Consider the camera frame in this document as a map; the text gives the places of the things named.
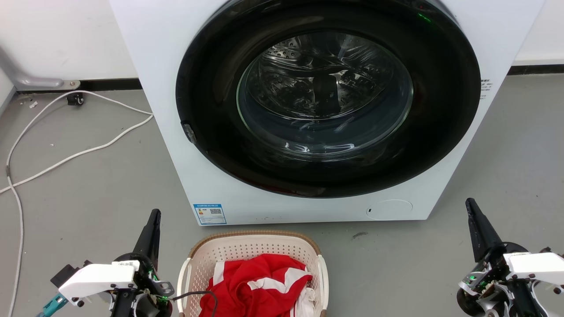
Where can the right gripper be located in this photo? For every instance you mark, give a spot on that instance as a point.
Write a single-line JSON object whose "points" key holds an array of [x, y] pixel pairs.
{"points": [[528, 264]]}

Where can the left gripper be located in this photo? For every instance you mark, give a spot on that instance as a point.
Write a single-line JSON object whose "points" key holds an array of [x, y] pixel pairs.
{"points": [[99, 278]]}

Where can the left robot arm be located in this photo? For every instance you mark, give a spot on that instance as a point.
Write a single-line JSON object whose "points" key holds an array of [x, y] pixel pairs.
{"points": [[132, 306]]}

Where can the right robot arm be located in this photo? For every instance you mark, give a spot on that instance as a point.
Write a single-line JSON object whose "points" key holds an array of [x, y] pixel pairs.
{"points": [[506, 304]]}

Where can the beige perforated laundry basket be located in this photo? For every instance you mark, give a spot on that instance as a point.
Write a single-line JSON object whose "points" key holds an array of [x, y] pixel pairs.
{"points": [[246, 248]]}

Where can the blue energy label sticker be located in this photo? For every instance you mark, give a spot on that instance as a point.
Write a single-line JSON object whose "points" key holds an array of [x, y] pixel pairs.
{"points": [[209, 214]]}

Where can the grey washer door latch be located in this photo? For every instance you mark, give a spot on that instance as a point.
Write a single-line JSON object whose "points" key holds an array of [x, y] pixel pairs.
{"points": [[190, 133]]}

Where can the red and white garment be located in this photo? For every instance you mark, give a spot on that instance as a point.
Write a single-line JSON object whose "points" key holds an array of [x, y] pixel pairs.
{"points": [[255, 286]]}

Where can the black text label on washer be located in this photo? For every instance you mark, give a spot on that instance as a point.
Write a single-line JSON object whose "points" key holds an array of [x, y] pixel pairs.
{"points": [[484, 88]]}

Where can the white front-load washing machine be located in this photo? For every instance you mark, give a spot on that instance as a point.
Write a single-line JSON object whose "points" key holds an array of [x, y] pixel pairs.
{"points": [[163, 88]]}

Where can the small black caster wheel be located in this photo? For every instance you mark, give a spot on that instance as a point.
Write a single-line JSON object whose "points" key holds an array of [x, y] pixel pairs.
{"points": [[75, 99]]}

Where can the white cloth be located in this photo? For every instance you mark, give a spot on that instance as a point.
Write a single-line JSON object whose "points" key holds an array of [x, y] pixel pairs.
{"points": [[307, 301]]}

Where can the round black washer door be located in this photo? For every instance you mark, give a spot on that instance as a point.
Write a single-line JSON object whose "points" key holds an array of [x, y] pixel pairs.
{"points": [[211, 66]]}

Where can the steel washer drum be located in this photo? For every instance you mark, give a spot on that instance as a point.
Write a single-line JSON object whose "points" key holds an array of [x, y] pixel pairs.
{"points": [[326, 88]]}

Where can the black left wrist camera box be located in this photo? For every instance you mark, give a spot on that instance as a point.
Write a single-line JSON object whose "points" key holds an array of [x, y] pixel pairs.
{"points": [[66, 273]]}

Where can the grey metal frame leg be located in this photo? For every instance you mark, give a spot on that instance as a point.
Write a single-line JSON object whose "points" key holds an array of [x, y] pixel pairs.
{"points": [[31, 80]]}

